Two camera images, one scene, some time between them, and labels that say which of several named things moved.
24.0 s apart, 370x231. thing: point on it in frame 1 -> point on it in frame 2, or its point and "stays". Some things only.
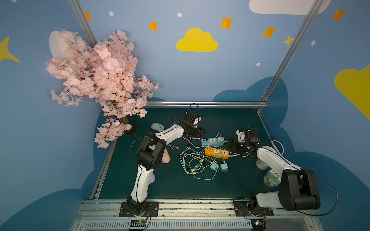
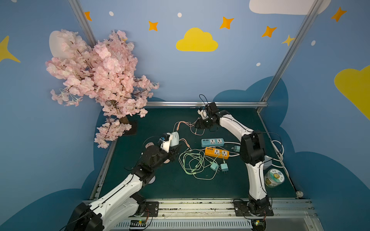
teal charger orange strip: (224, 167) stays
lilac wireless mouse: (152, 178) stays
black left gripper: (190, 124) -> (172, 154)
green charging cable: (198, 165) stays
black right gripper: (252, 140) -> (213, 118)
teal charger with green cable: (214, 166) stays
